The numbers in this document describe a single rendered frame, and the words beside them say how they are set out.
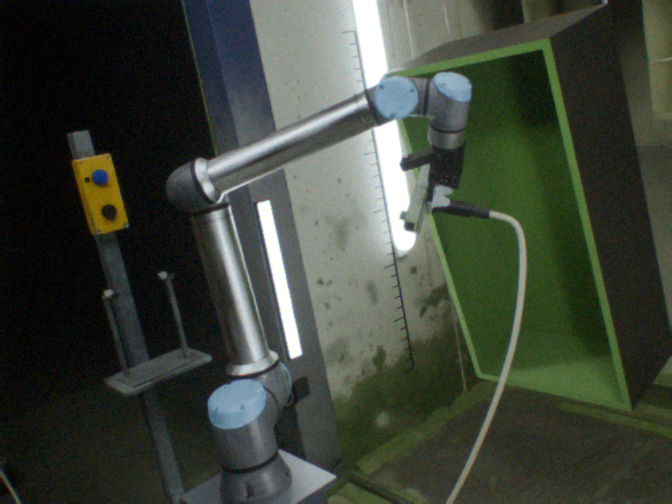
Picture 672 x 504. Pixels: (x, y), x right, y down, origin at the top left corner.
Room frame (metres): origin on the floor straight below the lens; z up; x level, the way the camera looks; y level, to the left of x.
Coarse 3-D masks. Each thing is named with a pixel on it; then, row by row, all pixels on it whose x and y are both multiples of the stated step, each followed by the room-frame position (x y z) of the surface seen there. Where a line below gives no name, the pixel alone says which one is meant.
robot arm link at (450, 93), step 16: (432, 80) 1.65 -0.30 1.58; (448, 80) 1.62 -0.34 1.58; (464, 80) 1.63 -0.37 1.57; (432, 96) 1.62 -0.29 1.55; (448, 96) 1.60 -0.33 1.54; (464, 96) 1.61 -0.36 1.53; (432, 112) 1.63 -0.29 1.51; (448, 112) 1.62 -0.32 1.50; (464, 112) 1.63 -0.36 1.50; (432, 128) 1.67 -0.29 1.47; (448, 128) 1.64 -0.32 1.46; (464, 128) 1.66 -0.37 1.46
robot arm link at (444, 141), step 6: (432, 132) 1.67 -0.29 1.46; (438, 132) 1.65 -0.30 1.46; (462, 132) 1.66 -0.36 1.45; (432, 138) 1.67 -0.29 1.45; (438, 138) 1.66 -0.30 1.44; (444, 138) 1.65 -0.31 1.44; (450, 138) 1.65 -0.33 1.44; (456, 138) 1.65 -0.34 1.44; (462, 138) 1.67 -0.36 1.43; (432, 144) 1.68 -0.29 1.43; (438, 144) 1.67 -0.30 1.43; (444, 144) 1.66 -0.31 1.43; (450, 144) 1.66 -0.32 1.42; (456, 144) 1.66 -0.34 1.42
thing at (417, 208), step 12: (420, 180) 1.85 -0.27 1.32; (420, 192) 1.80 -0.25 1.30; (420, 204) 1.75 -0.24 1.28; (456, 204) 1.76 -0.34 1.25; (468, 204) 1.76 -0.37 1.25; (408, 216) 1.70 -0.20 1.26; (420, 216) 1.70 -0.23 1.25; (468, 216) 1.76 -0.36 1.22; (480, 216) 1.75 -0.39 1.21; (420, 228) 1.71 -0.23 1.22
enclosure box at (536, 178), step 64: (448, 64) 2.04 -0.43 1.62; (512, 64) 2.29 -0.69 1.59; (576, 64) 1.86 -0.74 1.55; (512, 128) 2.37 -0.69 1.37; (576, 128) 1.84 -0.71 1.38; (512, 192) 2.45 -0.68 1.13; (576, 192) 1.86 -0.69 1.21; (640, 192) 2.06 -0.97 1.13; (448, 256) 2.36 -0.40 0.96; (512, 256) 2.55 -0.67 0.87; (576, 256) 2.33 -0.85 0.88; (640, 256) 2.04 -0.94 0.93; (512, 320) 2.57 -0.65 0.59; (576, 320) 2.42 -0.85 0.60; (640, 320) 2.01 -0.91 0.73; (512, 384) 2.28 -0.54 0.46; (576, 384) 2.16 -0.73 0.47; (640, 384) 1.99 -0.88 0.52
